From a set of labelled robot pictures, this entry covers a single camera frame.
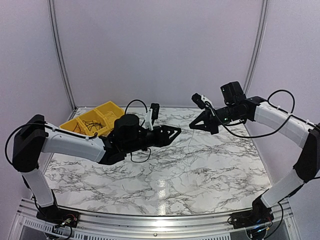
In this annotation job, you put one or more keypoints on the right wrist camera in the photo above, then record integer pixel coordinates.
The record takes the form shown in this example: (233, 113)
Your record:
(201, 101)

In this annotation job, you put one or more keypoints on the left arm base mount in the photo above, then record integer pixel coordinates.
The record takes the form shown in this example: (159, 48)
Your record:
(57, 215)

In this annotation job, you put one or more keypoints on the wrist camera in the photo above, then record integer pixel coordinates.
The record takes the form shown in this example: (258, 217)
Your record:
(201, 101)
(151, 115)

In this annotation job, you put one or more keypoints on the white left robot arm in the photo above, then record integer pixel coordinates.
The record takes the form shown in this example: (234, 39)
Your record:
(37, 136)

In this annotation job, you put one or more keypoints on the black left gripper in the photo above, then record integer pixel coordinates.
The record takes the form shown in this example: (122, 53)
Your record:
(165, 140)

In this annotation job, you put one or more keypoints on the aluminium corner post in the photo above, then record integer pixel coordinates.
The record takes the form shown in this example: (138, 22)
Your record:
(59, 54)
(258, 42)

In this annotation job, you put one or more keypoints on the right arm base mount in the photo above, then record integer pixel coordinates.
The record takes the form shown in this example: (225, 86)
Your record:
(259, 214)

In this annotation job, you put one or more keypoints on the aluminium corner post left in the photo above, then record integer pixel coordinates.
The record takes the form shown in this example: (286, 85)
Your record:
(59, 54)

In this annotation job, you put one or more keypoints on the yellow plastic bin right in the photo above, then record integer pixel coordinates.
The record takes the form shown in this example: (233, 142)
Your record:
(111, 112)

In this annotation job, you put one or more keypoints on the aluminium front rail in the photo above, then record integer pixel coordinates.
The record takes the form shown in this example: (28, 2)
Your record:
(104, 226)

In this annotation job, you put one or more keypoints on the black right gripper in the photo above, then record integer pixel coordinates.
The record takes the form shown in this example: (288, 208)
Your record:
(204, 116)

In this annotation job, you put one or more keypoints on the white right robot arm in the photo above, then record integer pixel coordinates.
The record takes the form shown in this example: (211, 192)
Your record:
(304, 134)

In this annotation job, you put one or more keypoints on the aluminium corner post right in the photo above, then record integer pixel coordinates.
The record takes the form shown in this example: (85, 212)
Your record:
(258, 42)

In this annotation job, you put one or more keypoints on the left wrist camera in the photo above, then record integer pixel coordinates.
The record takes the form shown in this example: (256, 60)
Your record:
(151, 115)

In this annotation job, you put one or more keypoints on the yellow plastic bin middle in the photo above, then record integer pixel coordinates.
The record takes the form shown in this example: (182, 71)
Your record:
(94, 123)

